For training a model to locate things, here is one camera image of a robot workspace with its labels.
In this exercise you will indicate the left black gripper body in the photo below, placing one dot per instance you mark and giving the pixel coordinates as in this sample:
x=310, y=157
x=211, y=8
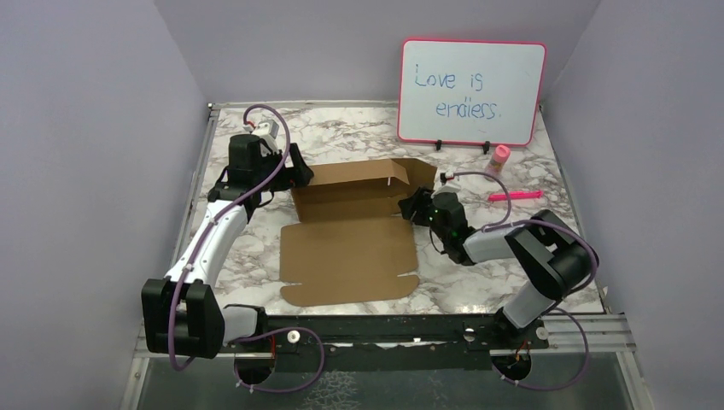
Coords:
x=279, y=182

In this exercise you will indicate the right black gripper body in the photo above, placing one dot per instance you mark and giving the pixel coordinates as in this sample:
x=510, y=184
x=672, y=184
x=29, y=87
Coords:
x=438, y=230

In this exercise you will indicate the brown cardboard box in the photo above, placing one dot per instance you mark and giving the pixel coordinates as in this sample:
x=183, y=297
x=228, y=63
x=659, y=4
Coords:
x=351, y=244

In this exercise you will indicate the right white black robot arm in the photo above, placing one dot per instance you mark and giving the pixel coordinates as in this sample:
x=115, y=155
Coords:
x=555, y=260

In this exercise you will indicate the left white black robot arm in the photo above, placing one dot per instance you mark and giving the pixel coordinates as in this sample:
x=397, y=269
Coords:
x=181, y=315

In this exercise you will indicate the pink marker pen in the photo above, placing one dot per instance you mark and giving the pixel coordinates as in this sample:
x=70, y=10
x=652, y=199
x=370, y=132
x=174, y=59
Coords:
x=516, y=195

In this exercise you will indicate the pink capped small bottle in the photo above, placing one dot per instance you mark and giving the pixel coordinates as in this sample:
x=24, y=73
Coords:
x=498, y=159

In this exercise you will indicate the pink framed whiteboard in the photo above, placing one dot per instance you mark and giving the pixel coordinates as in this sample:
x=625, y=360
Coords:
x=469, y=92

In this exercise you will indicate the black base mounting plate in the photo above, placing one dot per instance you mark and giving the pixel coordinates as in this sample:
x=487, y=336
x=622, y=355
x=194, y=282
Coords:
x=369, y=343

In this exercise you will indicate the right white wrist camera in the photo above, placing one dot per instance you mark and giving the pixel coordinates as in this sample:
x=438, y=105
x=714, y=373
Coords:
x=449, y=184

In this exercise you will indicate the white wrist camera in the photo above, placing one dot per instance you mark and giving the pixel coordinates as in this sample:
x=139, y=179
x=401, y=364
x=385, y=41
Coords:
x=266, y=131
x=449, y=184

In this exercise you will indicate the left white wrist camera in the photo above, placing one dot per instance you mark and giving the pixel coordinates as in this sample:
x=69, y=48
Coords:
x=266, y=131

